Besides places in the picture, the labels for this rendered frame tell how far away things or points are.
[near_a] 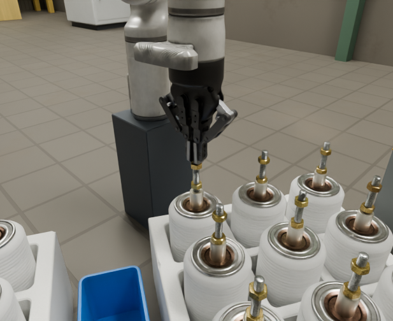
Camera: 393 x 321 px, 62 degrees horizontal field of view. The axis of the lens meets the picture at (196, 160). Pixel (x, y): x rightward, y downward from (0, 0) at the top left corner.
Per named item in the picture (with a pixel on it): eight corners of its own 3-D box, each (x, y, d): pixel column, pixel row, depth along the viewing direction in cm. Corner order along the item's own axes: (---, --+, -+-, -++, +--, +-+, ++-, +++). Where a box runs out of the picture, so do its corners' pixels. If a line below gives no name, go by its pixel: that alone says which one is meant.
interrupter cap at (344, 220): (328, 230, 50) (329, 227, 50) (342, 206, 56) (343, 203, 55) (381, 253, 46) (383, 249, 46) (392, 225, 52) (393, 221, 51)
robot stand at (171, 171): (124, 211, 93) (111, 113, 78) (162, 192, 102) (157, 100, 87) (155, 236, 85) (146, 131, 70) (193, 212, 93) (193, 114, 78)
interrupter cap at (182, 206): (167, 200, 57) (167, 197, 57) (205, 189, 60) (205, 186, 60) (185, 226, 51) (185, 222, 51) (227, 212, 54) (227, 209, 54)
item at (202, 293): (176, 321, 56) (172, 244, 47) (225, 300, 60) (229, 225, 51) (200, 374, 49) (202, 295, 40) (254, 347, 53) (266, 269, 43)
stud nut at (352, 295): (347, 300, 36) (349, 295, 35) (338, 287, 37) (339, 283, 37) (363, 297, 36) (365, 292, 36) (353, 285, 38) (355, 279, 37)
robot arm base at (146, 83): (125, 113, 78) (116, 39, 70) (155, 104, 84) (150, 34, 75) (148, 125, 73) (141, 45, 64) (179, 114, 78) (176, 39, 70)
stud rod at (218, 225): (213, 247, 45) (214, 204, 41) (219, 245, 45) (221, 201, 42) (216, 252, 44) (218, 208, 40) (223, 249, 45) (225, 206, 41)
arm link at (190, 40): (130, 61, 40) (124, 6, 37) (187, 47, 48) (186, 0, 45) (186, 73, 36) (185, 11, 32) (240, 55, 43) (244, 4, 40)
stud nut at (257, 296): (270, 292, 32) (271, 286, 32) (262, 304, 31) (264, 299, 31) (252, 283, 33) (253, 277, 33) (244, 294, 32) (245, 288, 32)
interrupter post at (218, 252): (206, 254, 46) (206, 237, 44) (220, 249, 47) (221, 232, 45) (214, 266, 44) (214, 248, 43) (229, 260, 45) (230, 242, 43)
